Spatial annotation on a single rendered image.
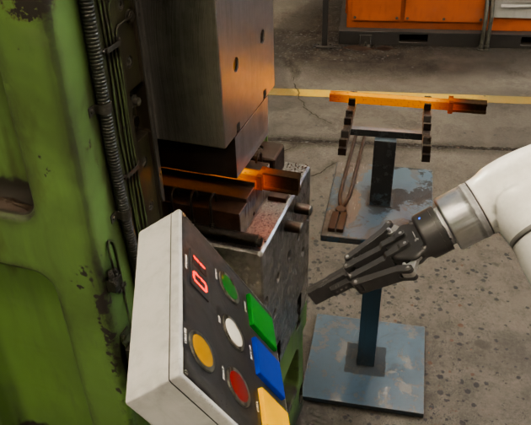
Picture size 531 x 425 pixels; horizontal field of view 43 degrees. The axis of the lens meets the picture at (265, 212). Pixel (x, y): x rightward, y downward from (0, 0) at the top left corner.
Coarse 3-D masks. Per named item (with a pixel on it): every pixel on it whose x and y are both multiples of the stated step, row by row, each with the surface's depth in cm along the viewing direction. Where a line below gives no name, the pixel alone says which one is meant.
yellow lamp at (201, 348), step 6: (198, 336) 85; (198, 342) 84; (204, 342) 85; (198, 348) 83; (204, 348) 84; (198, 354) 82; (204, 354) 83; (210, 354) 85; (204, 360) 83; (210, 360) 84; (210, 366) 83
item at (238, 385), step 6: (234, 372) 89; (234, 378) 88; (240, 378) 90; (234, 384) 87; (240, 384) 89; (234, 390) 86; (240, 390) 88; (246, 390) 90; (240, 396) 87; (246, 396) 89
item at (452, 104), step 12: (336, 96) 191; (348, 96) 190; (360, 96) 189; (372, 96) 189; (384, 96) 189; (396, 96) 189; (408, 96) 189; (432, 108) 186; (444, 108) 186; (456, 108) 186; (468, 108) 185; (480, 108) 184
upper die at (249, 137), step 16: (256, 112) 140; (256, 128) 142; (160, 144) 137; (176, 144) 135; (192, 144) 134; (240, 144) 133; (256, 144) 143; (160, 160) 139; (176, 160) 138; (192, 160) 136; (208, 160) 135; (224, 160) 134; (240, 160) 135
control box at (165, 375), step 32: (160, 224) 103; (192, 224) 105; (160, 256) 96; (160, 288) 90; (192, 288) 92; (224, 288) 102; (160, 320) 85; (192, 320) 86; (224, 320) 96; (160, 352) 81; (192, 352) 81; (224, 352) 90; (128, 384) 80; (160, 384) 77; (192, 384) 77; (224, 384) 85; (256, 384) 95; (160, 416) 80; (192, 416) 80; (224, 416) 81; (256, 416) 89
